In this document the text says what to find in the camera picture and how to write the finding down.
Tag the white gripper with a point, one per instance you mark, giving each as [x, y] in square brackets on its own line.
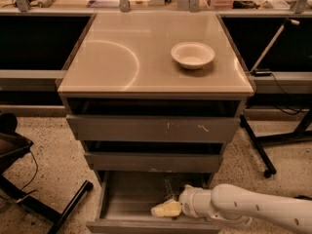
[187, 201]

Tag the grey drawer cabinet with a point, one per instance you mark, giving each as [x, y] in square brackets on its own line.
[128, 55]

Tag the grey bottom drawer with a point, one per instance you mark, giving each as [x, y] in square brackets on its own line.
[127, 198]

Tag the clear plastic water bottle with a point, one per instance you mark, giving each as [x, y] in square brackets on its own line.
[169, 191]

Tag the grey top drawer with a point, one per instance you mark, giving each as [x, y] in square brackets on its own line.
[154, 120]

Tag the grey drawer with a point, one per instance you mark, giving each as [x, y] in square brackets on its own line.
[168, 157]
[154, 120]
[127, 198]

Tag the grey middle drawer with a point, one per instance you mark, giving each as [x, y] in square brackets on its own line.
[168, 157]

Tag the black stand right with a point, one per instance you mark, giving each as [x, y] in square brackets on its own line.
[300, 133]

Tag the white rod with black base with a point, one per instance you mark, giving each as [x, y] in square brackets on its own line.
[286, 22]

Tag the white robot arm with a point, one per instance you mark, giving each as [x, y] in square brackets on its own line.
[234, 206]

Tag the white paper bowl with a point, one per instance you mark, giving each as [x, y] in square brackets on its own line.
[192, 55]

